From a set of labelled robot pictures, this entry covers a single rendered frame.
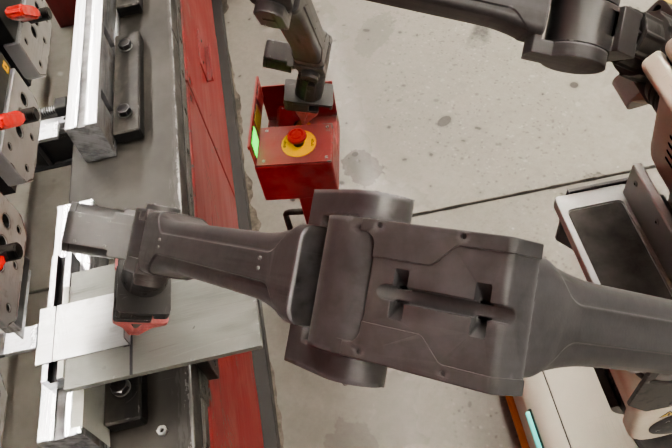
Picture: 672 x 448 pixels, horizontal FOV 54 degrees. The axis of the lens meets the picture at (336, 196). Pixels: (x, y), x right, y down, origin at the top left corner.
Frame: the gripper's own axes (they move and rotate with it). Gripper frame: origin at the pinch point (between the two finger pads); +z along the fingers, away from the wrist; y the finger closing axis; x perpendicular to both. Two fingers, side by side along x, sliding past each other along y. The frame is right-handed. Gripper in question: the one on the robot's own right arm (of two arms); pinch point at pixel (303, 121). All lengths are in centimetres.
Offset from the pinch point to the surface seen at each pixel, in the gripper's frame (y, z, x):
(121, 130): 35.5, -7.4, 14.0
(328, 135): -4.7, -5.7, 8.4
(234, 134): 18, 78, -61
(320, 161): -3.2, -5.3, 15.1
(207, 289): 15, -24, 55
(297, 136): 1.8, -7.0, 10.6
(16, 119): 37, -47, 48
